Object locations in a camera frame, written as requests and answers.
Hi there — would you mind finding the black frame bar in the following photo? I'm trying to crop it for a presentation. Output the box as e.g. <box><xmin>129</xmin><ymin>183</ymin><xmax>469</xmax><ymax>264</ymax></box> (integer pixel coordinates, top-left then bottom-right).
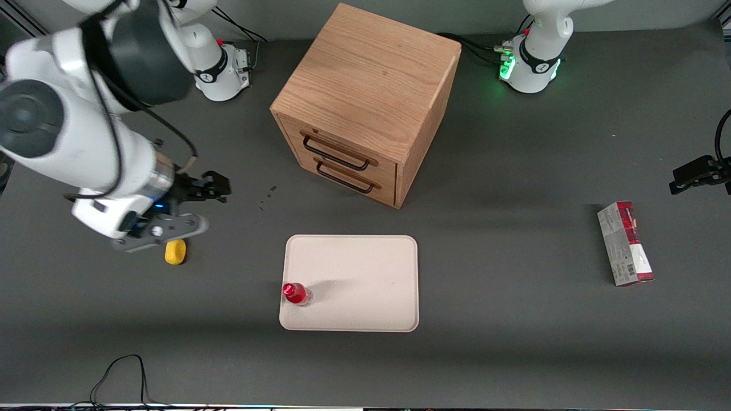
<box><xmin>0</xmin><ymin>9</ymin><xmax>51</xmax><ymax>38</ymax></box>

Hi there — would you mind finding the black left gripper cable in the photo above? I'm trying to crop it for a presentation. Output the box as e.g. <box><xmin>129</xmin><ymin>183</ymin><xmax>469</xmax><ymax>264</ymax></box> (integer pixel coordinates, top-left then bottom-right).
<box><xmin>714</xmin><ymin>107</ymin><xmax>731</xmax><ymax>166</ymax></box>

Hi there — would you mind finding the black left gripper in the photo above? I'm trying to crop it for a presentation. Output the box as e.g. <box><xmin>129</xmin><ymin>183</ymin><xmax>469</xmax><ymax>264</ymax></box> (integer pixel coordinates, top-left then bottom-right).
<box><xmin>669</xmin><ymin>155</ymin><xmax>731</xmax><ymax>195</ymax></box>

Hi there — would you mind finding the red and white carton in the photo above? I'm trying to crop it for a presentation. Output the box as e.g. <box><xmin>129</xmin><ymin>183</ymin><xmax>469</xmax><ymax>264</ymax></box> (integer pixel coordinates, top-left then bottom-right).
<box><xmin>597</xmin><ymin>200</ymin><xmax>656</xmax><ymax>287</ymax></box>

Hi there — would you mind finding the thin black looped cable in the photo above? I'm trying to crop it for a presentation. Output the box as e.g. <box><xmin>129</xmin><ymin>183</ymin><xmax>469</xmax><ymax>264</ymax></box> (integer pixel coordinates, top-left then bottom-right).
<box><xmin>90</xmin><ymin>354</ymin><xmax>169</xmax><ymax>409</ymax></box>

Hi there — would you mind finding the black arm base cable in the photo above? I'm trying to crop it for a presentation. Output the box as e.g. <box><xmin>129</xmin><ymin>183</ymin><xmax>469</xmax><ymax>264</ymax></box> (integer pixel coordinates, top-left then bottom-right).
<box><xmin>435</xmin><ymin>16</ymin><xmax>535</xmax><ymax>65</ymax></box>
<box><xmin>214</xmin><ymin>9</ymin><xmax>271</xmax><ymax>72</ymax></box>

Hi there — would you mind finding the red coke bottle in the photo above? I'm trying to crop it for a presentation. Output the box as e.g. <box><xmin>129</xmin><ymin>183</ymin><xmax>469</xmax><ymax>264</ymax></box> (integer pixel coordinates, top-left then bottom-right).
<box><xmin>282</xmin><ymin>282</ymin><xmax>313</xmax><ymax>308</ymax></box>

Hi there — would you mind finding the black wire drawer handle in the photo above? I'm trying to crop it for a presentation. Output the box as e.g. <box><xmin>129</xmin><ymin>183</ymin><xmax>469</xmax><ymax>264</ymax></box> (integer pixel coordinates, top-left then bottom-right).
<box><xmin>314</xmin><ymin>157</ymin><xmax>383</xmax><ymax>194</ymax></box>
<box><xmin>300</xmin><ymin>130</ymin><xmax>380</xmax><ymax>172</ymax></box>

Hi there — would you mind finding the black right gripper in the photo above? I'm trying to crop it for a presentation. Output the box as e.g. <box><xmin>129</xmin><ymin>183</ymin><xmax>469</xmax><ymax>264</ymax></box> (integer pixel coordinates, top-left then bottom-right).
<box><xmin>168</xmin><ymin>171</ymin><xmax>231</xmax><ymax>215</ymax></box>

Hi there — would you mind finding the dark grey table mat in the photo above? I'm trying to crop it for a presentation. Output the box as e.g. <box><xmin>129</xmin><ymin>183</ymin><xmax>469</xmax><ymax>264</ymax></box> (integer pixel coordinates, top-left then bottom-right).
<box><xmin>0</xmin><ymin>20</ymin><xmax>731</xmax><ymax>407</ymax></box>

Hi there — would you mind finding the wooden drawer cabinet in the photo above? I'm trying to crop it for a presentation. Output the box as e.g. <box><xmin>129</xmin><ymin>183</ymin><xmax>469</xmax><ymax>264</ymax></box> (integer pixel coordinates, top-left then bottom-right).
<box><xmin>270</xmin><ymin>3</ymin><xmax>462</xmax><ymax>209</ymax></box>

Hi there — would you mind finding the black right arm base cable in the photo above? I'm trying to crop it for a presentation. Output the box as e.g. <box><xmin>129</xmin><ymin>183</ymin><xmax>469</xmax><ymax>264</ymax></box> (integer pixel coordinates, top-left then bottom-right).
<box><xmin>214</xmin><ymin>9</ymin><xmax>271</xmax><ymax>72</ymax></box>

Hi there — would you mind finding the beige plastic tray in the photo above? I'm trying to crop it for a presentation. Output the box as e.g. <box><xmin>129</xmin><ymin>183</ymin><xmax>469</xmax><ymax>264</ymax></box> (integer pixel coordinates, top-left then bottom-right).
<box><xmin>279</xmin><ymin>234</ymin><xmax>420</xmax><ymax>333</ymax></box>

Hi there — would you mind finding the black left arm base cable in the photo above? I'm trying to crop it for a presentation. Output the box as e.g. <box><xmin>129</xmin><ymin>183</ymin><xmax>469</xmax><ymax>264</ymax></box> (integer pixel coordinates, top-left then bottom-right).
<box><xmin>435</xmin><ymin>16</ymin><xmax>535</xmax><ymax>65</ymax></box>

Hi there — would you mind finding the wooden drawer front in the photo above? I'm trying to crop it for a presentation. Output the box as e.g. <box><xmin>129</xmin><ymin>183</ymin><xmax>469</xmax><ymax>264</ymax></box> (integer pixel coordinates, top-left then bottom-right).
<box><xmin>283</xmin><ymin>146</ymin><xmax>398</xmax><ymax>208</ymax></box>
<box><xmin>277</xmin><ymin>114</ymin><xmax>399</xmax><ymax>186</ymax></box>

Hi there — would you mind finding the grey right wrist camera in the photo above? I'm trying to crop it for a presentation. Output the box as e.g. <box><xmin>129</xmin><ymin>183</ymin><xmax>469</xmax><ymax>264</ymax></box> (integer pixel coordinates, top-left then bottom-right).
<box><xmin>110</xmin><ymin>213</ymin><xmax>210</xmax><ymax>253</ymax></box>

